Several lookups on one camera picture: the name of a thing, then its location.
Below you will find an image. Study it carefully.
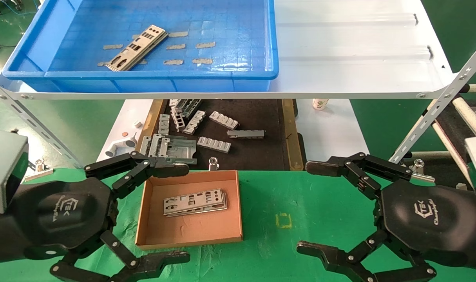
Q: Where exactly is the large grey flat plate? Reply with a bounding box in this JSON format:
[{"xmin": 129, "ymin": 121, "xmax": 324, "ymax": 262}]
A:
[{"xmin": 159, "ymin": 136, "xmax": 197, "ymax": 165}]

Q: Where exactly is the white pipe fitting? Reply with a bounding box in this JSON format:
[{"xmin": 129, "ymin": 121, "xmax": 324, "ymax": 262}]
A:
[{"xmin": 105, "ymin": 132, "xmax": 137, "ymax": 157}]

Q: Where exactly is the brown cardboard box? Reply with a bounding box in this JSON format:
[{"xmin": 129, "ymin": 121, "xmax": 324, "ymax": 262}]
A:
[{"xmin": 135, "ymin": 170, "xmax": 244, "ymax": 250}]

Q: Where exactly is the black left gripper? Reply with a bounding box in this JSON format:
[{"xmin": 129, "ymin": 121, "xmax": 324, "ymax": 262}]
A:
[{"xmin": 0, "ymin": 151, "xmax": 191, "ymax": 282}]

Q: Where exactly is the grey ladder shaped part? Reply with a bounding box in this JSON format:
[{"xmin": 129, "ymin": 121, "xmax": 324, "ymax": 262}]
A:
[{"xmin": 171, "ymin": 107, "xmax": 186, "ymax": 132}]

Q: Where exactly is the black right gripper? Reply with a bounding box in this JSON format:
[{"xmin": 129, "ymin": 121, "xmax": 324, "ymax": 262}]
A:
[{"xmin": 296, "ymin": 152, "xmax": 476, "ymax": 282}]

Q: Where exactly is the grey perforated angle bar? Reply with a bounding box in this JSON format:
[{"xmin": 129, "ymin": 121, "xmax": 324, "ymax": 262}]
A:
[
  {"xmin": 0, "ymin": 76, "xmax": 84, "ymax": 170},
  {"xmin": 385, "ymin": 35, "xmax": 476, "ymax": 165}
]

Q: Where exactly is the grey ribbed metal part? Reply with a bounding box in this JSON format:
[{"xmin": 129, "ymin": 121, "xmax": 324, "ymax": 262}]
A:
[
  {"xmin": 197, "ymin": 136, "xmax": 232, "ymax": 153},
  {"xmin": 182, "ymin": 110, "xmax": 206, "ymax": 135},
  {"xmin": 209, "ymin": 111, "xmax": 239, "ymax": 130}
]

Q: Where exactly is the black mat wooden frame tray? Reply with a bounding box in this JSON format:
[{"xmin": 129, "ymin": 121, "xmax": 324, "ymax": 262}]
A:
[{"xmin": 129, "ymin": 99, "xmax": 309, "ymax": 171}]

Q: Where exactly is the blue plastic tray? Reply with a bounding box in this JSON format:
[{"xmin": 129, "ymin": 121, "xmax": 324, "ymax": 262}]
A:
[{"xmin": 2, "ymin": 0, "xmax": 280, "ymax": 93}]

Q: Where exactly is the green table cloth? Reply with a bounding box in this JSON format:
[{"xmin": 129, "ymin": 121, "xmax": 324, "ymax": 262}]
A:
[{"xmin": 0, "ymin": 168, "xmax": 476, "ymax": 282}]

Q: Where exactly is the dark grey metal bar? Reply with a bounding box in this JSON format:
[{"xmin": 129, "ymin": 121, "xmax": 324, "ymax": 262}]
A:
[{"xmin": 227, "ymin": 129, "xmax": 265, "ymax": 139}]

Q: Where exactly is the silver metal IO shield plate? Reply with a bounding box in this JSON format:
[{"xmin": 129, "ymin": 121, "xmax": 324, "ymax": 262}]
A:
[
  {"xmin": 167, "ymin": 195, "xmax": 229, "ymax": 218},
  {"xmin": 163, "ymin": 189, "xmax": 226, "ymax": 215},
  {"xmin": 106, "ymin": 23, "xmax": 169, "ymax": 72}
]

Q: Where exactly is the grey metal bracket part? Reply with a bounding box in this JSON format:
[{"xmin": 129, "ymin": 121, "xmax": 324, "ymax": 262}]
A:
[{"xmin": 176, "ymin": 99, "xmax": 203, "ymax": 118}]

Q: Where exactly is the long white rod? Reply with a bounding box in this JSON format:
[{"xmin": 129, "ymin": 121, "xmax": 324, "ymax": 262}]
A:
[{"xmin": 433, "ymin": 121, "xmax": 473, "ymax": 184}]

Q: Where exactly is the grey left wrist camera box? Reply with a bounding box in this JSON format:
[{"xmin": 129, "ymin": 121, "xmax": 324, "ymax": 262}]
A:
[{"xmin": 0, "ymin": 128, "xmax": 29, "ymax": 214}]

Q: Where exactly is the white metal shelf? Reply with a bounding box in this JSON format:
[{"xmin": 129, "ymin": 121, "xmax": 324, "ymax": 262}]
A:
[{"xmin": 0, "ymin": 0, "xmax": 456, "ymax": 100}]

